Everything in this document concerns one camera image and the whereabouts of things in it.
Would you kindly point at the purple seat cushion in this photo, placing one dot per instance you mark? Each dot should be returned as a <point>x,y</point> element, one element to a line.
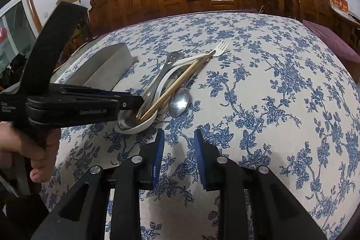
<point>334,40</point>

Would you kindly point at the white ceramic spoon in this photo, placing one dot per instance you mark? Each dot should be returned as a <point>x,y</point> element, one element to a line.
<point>146,124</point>

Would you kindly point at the white plastic fork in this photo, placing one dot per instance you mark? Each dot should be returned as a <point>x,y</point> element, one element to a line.
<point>220,48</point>

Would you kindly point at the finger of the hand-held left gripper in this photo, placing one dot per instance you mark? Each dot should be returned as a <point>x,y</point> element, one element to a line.
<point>130,103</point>
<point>112,92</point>

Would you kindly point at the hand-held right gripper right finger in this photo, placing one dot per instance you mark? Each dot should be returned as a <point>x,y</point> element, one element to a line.
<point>199,161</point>

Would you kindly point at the blue floral tablecloth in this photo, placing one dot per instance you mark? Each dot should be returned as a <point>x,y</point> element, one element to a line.
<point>267,105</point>

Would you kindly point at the wooden side cabinet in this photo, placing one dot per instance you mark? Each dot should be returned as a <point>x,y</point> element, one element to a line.
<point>346,26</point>

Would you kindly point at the pale bamboo chopstick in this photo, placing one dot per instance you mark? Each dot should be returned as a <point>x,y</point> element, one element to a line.
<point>180,79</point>

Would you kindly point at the red wall sign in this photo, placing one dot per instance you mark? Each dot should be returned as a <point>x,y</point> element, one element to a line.
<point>339,1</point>

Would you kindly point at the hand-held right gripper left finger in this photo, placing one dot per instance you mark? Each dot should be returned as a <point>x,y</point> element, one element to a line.
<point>158,150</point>

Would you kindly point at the grey metal utensil container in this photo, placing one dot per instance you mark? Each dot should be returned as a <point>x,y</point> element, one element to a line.
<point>107,65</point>

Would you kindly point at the glass door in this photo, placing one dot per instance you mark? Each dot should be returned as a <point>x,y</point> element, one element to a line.
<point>14,23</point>

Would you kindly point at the plain metal spoon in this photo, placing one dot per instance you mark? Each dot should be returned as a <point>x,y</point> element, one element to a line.
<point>180,102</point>

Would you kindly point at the person's left hand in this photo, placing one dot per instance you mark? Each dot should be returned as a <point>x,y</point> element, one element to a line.
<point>36,157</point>

